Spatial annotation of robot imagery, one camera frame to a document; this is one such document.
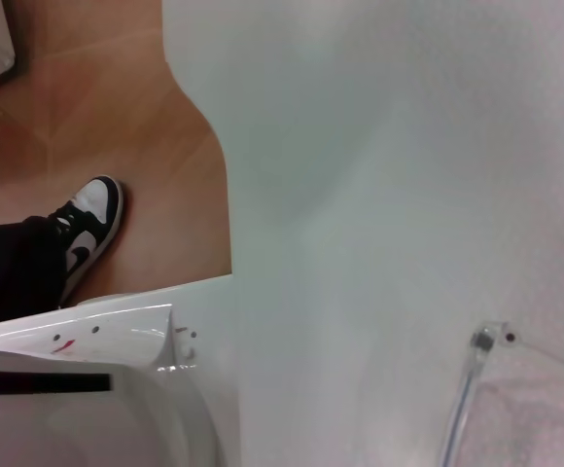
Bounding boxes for black white sneaker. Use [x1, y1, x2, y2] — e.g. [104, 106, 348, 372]
[56, 175, 125, 308]

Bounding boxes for black trouser leg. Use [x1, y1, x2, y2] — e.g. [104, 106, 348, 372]
[0, 216, 69, 325]

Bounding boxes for clear plastic glasses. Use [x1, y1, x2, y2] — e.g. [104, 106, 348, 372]
[436, 318, 564, 467]

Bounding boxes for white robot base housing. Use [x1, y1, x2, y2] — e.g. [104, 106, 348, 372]
[0, 301, 215, 467]

